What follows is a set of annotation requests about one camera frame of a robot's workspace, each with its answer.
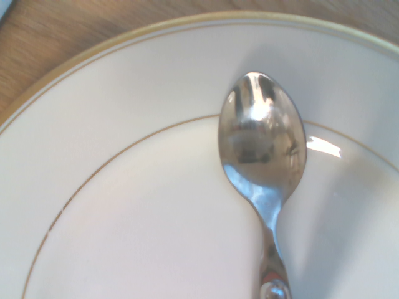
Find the metal spoon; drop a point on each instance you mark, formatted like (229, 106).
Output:
(262, 134)

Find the white plate with gold rim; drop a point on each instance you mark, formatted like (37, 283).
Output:
(140, 187)

